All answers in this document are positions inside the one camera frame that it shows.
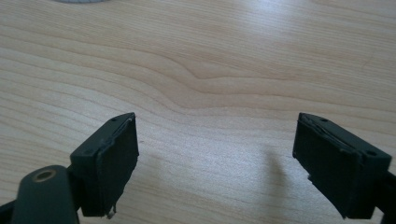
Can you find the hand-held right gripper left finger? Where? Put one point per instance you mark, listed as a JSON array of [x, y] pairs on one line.
[[106, 165]]

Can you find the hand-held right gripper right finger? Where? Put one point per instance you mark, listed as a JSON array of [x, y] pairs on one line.
[[339, 168]]

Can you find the grey round object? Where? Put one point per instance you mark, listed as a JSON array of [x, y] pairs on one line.
[[81, 1]]

